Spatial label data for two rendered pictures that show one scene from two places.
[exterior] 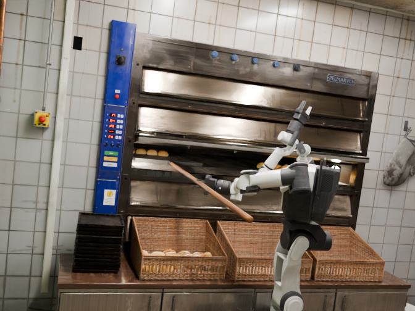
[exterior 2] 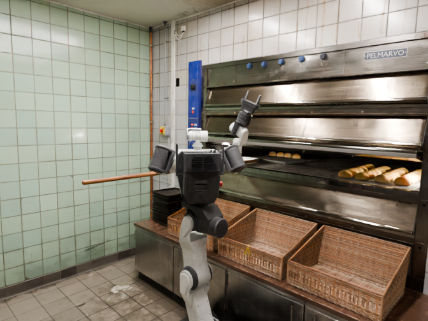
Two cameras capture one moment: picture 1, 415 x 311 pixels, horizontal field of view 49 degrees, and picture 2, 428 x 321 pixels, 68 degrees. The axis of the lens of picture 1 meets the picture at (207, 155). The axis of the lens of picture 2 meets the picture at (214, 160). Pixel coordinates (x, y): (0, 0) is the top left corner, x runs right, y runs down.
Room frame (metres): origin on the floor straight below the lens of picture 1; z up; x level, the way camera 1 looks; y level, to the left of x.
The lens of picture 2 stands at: (1.72, -2.22, 1.57)
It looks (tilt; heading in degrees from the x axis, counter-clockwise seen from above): 7 degrees down; 61
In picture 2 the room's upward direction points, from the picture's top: 1 degrees clockwise
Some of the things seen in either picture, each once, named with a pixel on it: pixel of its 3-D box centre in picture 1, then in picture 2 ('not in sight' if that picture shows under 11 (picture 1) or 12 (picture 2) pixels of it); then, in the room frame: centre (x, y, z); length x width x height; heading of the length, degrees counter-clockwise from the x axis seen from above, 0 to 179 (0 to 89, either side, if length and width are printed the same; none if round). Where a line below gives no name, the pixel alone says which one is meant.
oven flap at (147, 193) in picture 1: (248, 199); (285, 193); (3.39, -0.35, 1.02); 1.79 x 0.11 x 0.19; 107
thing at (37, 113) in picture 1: (42, 118); (164, 130); (2.90, 1.07, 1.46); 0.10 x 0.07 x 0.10; 107
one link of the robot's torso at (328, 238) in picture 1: (306, 235); (204, 218); (2.55, -0.61, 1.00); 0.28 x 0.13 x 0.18; 107
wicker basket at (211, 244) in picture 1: (176, 247); (208, 220); (2.97, 0.13, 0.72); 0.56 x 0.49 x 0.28; 108
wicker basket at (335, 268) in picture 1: (333, 251); (347, 265); (3.32, -1.02, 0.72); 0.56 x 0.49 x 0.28; 106
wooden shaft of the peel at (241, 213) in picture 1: (199, 183); (190, 169); (2.74, 0.03, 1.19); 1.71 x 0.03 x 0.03; 17
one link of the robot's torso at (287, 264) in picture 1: (290, 272); (196, 249); (2.52, -0.55, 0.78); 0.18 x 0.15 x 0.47; 17
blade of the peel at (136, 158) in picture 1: (165, 159); (271, 158); (3.81, 0.35, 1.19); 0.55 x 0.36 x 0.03; 107
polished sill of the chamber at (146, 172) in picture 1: (249, 180); (287, 175); (3.41, -0.34, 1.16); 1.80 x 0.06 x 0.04; 107
